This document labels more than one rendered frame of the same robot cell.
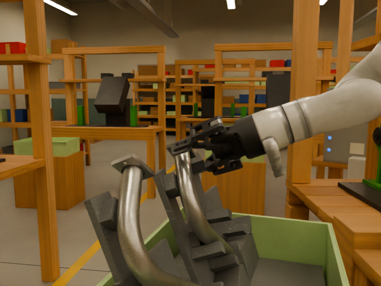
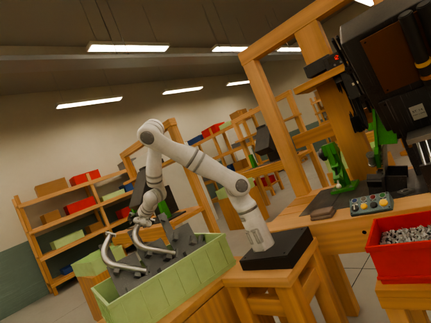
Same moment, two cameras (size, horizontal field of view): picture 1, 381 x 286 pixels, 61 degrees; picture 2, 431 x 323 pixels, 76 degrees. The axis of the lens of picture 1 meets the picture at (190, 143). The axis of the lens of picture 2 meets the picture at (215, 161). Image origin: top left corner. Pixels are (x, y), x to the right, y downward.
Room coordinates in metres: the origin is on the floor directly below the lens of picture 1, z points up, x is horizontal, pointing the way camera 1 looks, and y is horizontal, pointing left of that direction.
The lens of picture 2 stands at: (-0.26, -1.30, 1.32)
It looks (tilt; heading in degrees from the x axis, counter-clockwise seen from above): 0 degrees down; 38
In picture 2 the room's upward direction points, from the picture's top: 22 degrees counter-clockwise
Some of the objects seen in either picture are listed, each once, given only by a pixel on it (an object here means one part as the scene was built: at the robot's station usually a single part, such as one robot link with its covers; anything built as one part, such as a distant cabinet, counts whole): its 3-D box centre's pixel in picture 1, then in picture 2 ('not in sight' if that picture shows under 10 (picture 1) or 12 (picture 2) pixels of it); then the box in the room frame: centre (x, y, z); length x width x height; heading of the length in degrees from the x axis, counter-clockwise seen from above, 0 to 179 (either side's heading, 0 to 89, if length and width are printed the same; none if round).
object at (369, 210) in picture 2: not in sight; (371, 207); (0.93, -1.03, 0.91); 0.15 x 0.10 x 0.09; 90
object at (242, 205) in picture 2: not in sight; (240, 194); (0.71, -0.61, 1.15); 0.09 x 0.09 x 0.17; 56
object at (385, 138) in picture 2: not in sight; (384, 128); (1.17, -1.14, 1.17); 0.13 x 0.12 x 0.20; 90
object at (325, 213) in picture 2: not in sight; (322, 213); (0.96, -0.82, 0.91); 0.10 x 0.08 x 0.03; 87
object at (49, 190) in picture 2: not in sight; (101, 215); (3.20, 5.32, 1.14); 3.01 x 0.54 x 2.28; 171
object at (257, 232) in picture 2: not in sight; (256, 227); (0.71, -0.62, 0.99); 0.09 x 0.09 x 0.17; 85
